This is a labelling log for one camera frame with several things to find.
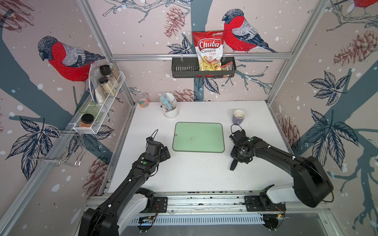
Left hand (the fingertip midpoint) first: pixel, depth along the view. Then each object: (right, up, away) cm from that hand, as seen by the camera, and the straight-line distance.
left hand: (163, 148), depth 86 cm
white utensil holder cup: (+3, +21, +21) cm, 30 cm away
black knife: (+41, -9, -2) cm, 42 cm away
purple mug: (+49, +19, +15) cm, 55 cm away
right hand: (+42, -5, +2) cm, 43 cm away
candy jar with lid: (-23, +32, +29) cm, 49 cm away
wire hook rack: (-40, +5, -13) cm, 42 cm away
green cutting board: (+20, +5, +13) cm, 24 cm away
